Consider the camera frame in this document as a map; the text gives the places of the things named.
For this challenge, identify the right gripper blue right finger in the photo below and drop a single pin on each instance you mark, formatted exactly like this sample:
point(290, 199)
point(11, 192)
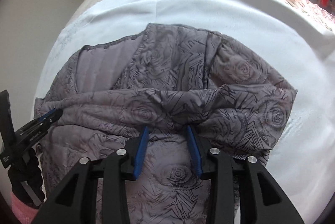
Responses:
point(194, 151)

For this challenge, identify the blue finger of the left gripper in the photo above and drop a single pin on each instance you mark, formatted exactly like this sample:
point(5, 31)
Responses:
point(52, 116)

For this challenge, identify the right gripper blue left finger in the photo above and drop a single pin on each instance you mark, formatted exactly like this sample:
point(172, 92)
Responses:
point(140, 153)

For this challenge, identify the grey rose-patterned quilted jacket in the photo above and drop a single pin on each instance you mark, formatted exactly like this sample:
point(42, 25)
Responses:
point(164, 78)

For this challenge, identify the pink left sleeve forearm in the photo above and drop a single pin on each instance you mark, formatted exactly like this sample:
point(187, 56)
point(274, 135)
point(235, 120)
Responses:
point(22, 206)

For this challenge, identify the left hand black glove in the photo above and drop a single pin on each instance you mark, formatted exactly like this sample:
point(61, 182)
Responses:
point(26, 180)

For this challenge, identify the white bed sheet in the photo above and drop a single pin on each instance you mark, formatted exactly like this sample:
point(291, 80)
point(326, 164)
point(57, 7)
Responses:
point(303, 161)

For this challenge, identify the floral pink bedspread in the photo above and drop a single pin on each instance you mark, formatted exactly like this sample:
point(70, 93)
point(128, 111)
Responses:
point(313, 13)

